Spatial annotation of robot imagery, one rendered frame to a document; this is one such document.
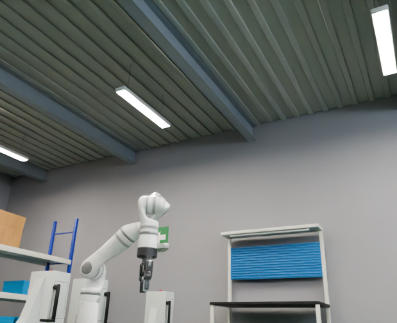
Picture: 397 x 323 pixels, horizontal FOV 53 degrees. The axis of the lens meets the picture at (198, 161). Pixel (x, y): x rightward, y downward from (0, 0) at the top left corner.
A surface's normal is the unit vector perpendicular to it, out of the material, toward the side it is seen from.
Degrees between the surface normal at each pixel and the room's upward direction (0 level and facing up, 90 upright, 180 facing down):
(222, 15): 180
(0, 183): 90
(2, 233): 90
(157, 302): 90
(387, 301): 90
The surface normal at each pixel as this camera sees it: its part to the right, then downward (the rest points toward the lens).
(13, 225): 0.89, -0.01
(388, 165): -0.47, -0.36
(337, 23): -0.03, 0.92
